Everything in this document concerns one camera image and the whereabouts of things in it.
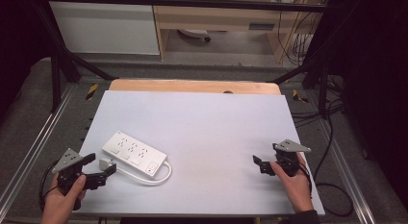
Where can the person's left hand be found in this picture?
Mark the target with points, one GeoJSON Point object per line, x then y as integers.
{"type": "Point", "coordinates": [59, 201]}

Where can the white cabinet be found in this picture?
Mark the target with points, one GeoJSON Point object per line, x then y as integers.
{"type": "Point", "coordinates": [106, 28]}

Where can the yellow black tape strip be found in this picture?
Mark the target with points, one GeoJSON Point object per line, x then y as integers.
{"type": "Point", "coordinates": [298, 96]}
{"type": "Point", "coordinates": [92, 91]}

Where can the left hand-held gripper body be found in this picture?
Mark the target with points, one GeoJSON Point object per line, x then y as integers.
{"type": "Point", "coordinates": [66, 160]}

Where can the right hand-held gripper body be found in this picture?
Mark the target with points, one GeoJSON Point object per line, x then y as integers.
{"type": "Point", "coordinates": [288, 155]}

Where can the white chair base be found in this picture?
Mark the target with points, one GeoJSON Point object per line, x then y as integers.
{"type": "Point", "coordinates": [194, 33]}

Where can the wooden desk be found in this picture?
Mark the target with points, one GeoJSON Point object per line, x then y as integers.
{"type": "Point", "coordinates": [218, 20]}

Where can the wooden board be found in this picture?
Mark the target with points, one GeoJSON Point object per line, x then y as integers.
{"type": "Point", "coordinates": [192, 86]}

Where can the aluminium rail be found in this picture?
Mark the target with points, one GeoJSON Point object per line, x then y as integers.
{"type": "Point", "coordinates": [38, 137]}
{"type": "Point", "coordinates": [349, 179]}

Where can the white plug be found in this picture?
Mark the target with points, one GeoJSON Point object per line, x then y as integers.
{"type": "Point", "coordinates": [106, 163]}

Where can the person's right hand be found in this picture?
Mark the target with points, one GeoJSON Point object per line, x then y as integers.
{"type": "Point", "coordinates": [295, 188]}

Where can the black metal frame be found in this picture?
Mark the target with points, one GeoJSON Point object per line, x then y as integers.
{"type": "Point", "coordinates": [179, 2]}

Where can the white power strip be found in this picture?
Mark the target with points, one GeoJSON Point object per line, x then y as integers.
{"type": "Point", "coordinates": [134, 153]}

